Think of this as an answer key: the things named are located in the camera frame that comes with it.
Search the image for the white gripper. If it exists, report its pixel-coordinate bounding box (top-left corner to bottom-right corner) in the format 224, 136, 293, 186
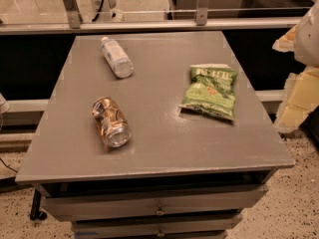
272, 2, 319, 133

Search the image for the crushed orange soda can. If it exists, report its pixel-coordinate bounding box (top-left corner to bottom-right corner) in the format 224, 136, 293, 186
92, 98, 132, 147

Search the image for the green chip bag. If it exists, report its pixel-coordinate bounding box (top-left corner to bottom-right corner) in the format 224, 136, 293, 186
179, 64, 238, 120

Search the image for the grey drawer cabinet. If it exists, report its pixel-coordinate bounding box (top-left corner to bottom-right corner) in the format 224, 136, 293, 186
17, 32, 294, 239

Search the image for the lower grey drawer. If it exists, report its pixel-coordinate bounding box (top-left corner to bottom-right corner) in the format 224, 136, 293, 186
72, 213, 242, 239

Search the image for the grey drawer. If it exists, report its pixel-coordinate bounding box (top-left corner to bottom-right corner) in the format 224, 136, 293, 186
43, 184, 268, 221
72, 213, 242, 239

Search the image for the clear plastic water bottle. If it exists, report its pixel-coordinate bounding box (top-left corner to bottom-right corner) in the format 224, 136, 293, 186
101, 37, 134, 79

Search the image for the upper grey drawer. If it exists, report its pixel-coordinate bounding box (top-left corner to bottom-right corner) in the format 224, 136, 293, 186
43, 184, 268, 221

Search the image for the black cabinet leg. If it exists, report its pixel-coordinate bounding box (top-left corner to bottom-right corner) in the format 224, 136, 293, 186
29, 190, 47, 221

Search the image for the black cable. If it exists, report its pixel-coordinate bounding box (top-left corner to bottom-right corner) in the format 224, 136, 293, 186
91, 0, 107, 22

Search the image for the metal railing frame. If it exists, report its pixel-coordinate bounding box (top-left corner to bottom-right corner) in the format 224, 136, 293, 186
0, 0, 318, 35

